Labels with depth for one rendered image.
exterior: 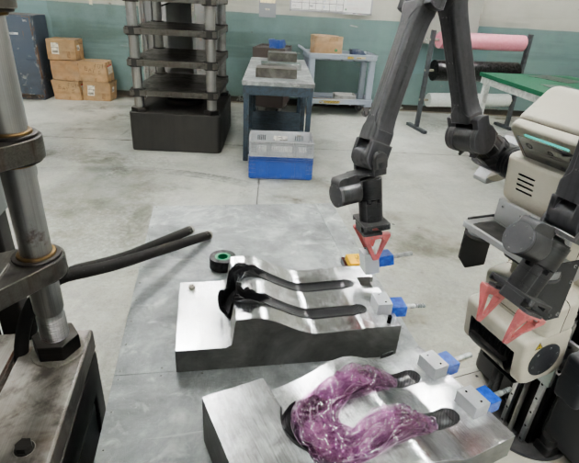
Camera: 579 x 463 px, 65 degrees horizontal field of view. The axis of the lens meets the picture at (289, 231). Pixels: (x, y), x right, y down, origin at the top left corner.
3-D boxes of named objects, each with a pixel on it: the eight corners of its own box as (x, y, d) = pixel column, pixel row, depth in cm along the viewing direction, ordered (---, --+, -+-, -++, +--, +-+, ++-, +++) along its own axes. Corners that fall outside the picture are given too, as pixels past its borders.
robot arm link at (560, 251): (581, 248, 81) (553, 234, 86) (561, 237, 78) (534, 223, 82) (557, 280, 83) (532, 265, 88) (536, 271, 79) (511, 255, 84)
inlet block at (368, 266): (408, 259, 120) (407, 240, 118) (415, 266, 116) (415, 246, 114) (359, 267, 119) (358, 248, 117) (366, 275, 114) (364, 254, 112)
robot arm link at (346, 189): (388, 150, 103) (365, 145, 110) (345, 159, 98) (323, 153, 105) (388, 201, 107) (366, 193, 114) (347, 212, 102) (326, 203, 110)
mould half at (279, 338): (361, 292, 130) (368, 251, 124) (395, 355, 107) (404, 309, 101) (181, 301, 122) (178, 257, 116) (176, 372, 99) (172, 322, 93)
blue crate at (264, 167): (309, 166, 468) (311, 145, 458) (312, 181, 431) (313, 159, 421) (249, 163, 465) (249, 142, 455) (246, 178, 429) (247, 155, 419)
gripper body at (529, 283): (527, 310, 80) (553, 274, 78) (485, 278, 88) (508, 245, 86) (547, 316, 83) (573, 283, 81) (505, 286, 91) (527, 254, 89)
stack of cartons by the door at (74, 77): (119, 97, 708) (112, 39, 670) (112, 102, 679) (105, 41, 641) (62, 95, 704) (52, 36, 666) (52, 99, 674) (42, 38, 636)
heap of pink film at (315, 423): (387, 368, 95) (392, 339, 92) (448, 435, 81) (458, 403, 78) (273, 409, 84) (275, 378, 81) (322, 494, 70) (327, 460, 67)
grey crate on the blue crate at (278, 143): (311, 147, 458) (312, 132, 452) (313, 160, 422) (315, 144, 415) (249, 144, 456) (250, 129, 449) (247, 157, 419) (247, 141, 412)
